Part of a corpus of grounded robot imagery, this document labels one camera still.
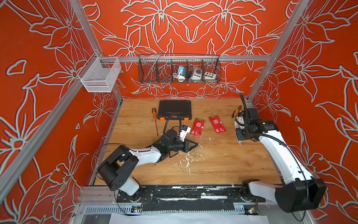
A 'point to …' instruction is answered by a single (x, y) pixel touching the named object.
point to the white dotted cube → (209, 75)
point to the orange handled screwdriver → (154, 112)
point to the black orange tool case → (167, 108)
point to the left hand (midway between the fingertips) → (198, 145)
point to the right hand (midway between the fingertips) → (239, 133)
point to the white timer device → (197, 73)
